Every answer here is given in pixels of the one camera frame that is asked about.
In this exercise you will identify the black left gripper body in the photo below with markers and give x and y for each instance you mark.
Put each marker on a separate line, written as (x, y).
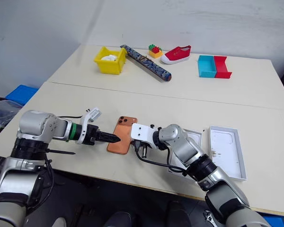
(91, 134)

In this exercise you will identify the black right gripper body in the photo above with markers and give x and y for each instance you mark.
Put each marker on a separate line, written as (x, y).
(142, 147)

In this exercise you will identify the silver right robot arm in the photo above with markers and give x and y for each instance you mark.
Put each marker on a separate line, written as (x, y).
(187, 146)

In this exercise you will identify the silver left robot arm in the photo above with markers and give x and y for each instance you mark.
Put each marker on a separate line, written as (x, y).
(35, 123)

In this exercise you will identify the white phone box base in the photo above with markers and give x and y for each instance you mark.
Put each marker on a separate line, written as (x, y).
(196, 138)

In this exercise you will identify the white phone box lid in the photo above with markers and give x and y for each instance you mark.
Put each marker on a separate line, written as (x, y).
(227, 151)

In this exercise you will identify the blue open box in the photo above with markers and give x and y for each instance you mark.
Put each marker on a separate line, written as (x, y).
(207, 67)

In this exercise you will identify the red open box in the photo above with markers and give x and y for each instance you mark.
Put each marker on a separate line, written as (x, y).
(222, 69)

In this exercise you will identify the orange smartphone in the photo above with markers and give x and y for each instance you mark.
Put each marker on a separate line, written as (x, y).
(121, 137)

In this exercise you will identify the yellow plastic bin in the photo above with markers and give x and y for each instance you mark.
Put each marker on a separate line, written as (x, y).
(109, 67)

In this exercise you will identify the dark rounded shape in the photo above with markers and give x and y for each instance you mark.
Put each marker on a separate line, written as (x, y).
(119, 220)

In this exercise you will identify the crumpled white cloth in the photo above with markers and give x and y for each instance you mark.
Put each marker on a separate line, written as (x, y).
(109, 58)

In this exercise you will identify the blue patterned rolled scroll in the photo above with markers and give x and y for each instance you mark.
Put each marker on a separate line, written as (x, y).
(146, 63)

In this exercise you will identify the blue plastic crate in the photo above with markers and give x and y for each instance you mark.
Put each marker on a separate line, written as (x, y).
(21, 93)

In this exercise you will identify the black plastic bag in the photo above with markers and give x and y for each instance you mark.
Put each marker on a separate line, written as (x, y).
(2, 113)

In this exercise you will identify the silver metal clip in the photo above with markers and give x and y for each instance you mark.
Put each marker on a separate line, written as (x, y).
(208, 217)

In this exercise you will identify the red toy brick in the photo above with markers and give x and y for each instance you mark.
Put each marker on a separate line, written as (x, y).
(157, 50)

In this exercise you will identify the green toy brick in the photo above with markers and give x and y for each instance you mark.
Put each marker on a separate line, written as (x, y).
(152, 47)

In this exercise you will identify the red canvas shoe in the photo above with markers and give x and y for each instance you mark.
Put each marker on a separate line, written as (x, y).
(176, 55)

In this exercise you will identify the blue bin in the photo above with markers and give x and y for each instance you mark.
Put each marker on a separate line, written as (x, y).
(278, 220)

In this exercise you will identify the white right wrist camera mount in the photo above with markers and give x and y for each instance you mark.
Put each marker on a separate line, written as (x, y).
(139, 132)

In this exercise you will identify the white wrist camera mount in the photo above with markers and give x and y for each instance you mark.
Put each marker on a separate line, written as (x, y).
(92, 114)
(139, 132)

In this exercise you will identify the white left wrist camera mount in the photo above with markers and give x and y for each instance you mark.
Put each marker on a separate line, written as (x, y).
(92, 114)

